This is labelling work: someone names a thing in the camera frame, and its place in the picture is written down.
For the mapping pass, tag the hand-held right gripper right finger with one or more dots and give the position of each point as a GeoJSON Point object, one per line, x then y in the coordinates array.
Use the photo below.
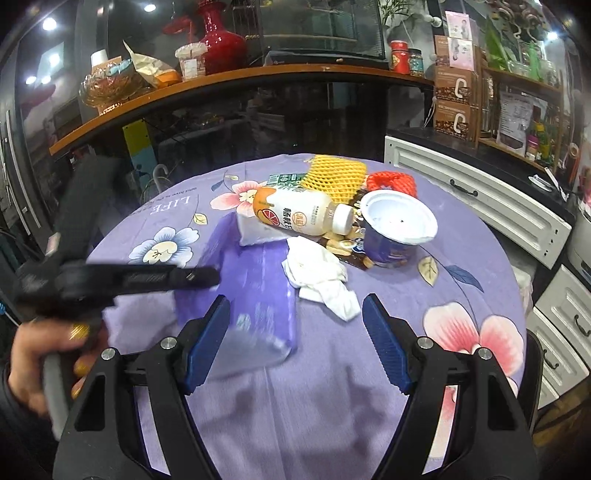
{"type": "Point", "coordinates": [385, 346]}

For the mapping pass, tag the white paper cup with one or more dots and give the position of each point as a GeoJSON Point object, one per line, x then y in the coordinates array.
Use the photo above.
{"type": "Point", "coordinates": [98, 60]}

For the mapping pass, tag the glass display case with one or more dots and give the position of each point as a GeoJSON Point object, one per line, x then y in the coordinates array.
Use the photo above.
{"type": "Point", "coordinates": [323, 27]}

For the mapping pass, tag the translucent purple plastic bag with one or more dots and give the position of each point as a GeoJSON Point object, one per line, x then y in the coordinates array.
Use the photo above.
{"type": "Point", "coordinates": [263, 286]}

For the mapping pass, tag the person's left hand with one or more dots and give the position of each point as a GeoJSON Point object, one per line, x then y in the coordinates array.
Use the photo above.
{"type": "Point", "coordinates": [27, 364]}

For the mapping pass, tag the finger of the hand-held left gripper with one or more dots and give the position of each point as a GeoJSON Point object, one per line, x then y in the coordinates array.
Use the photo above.
{"type": "Point", "coordinates": [166, 278]}

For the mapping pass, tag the amber glass bowl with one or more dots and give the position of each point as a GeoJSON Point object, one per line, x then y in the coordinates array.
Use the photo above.
{"type": "Point", "coordinates": [111, 90]}

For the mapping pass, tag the wide white cabinet drawer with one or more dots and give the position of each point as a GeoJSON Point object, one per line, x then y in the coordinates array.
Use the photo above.
{"type": "Point", "coordinates": [485, 198]}

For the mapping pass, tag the small white cabinet drawer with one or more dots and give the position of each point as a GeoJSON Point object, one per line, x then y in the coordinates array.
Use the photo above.
{"type": "Point", "coordinates": [554, 364]}
{"type": "Point", "coordinates": [563, 304]}

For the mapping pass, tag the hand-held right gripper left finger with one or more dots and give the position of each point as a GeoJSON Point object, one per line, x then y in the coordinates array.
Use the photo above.
{"type": "Point", "coordinates": [207, 344]}

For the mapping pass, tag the crumpled paper bag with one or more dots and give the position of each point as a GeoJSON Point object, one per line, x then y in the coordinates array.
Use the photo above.
{"type": "Point", "coordinates": [147, 67]}

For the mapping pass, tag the crumpled white tissue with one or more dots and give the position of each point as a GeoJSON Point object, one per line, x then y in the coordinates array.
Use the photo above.
{"type": "Point", "coordinates": [318, 272]}

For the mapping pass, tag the wooden shelf rack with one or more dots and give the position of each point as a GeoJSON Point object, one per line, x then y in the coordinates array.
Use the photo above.
{"type": "Point", "coordinates": [517, 77]}

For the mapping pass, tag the clear plastic drink cup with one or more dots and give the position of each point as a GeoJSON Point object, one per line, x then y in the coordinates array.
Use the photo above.
{"type": "Point", "coordinates": [191, 64]}

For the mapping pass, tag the curved wooden counter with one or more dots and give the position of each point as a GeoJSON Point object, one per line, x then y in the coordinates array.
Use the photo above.
{"type": "Point", "coordinates": [231, 76]}

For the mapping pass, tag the pink card packet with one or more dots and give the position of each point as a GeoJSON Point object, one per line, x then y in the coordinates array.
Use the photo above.
{"type": "Point", "coordinates": [461, 54]}
{"type": "Point", "coordinates": [458, 25]}

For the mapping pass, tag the white drink bottle orange label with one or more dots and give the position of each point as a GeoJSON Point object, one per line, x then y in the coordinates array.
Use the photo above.
{"type": "Point", "coordinates": [295, 212]}

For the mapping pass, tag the yellow and blue board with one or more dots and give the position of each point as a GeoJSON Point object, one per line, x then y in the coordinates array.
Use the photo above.
{"type": "Point", "coordinates": [136, 147]}

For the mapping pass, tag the purple yogurt cup white lid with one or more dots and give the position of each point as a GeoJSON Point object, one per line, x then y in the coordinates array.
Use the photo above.
{"type": "Point", "coordinates": [397, 217]}

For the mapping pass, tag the brown coffee box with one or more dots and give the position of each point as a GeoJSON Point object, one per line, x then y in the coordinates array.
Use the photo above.
{"type": "Point", "coordinates": [455, 121]}
{"type": "Point", "coordinates": [441, 53]}
{"type": "Point", "coordinates": [455, 85]}

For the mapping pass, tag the green plant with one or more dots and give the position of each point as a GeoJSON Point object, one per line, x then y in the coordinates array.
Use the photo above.
{"type": "Point", "coordinates": [397, 11]}

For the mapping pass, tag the glass jar dark lid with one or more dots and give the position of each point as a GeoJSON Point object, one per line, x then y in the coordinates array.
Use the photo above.
{"type": "Point", "coordinates": [416, 63]}

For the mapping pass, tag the red tin can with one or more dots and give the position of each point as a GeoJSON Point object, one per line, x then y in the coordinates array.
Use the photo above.
{"type": "Point", "coordinates": [400, 57]}

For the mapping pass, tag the brown snack wrapper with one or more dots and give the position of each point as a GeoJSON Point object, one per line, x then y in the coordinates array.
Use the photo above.
{"type": "Point", "coordinates": [351, 258]}

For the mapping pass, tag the yellow foam fruit net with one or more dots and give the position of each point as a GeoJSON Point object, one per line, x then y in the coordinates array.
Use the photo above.
{"type": "Point", "coordinates": [332, 177]}

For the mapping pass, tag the person's left forearm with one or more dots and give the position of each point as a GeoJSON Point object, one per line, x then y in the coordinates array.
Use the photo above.
{"type": "Point", "coordinates": [23, 438]}

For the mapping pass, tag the red ceramic vase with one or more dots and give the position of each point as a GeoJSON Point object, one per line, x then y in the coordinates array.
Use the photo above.
{"type": "Point", "coordinates": [221, 50]}

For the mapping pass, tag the purple floral tablecloth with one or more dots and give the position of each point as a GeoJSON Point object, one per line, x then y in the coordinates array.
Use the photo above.
{"type": "Point", "coordinates": [323, 415]}

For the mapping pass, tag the orange-red foam fruit net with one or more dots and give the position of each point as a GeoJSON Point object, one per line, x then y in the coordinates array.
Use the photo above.
{"type": "Point", "coordinates": [392, 181]}

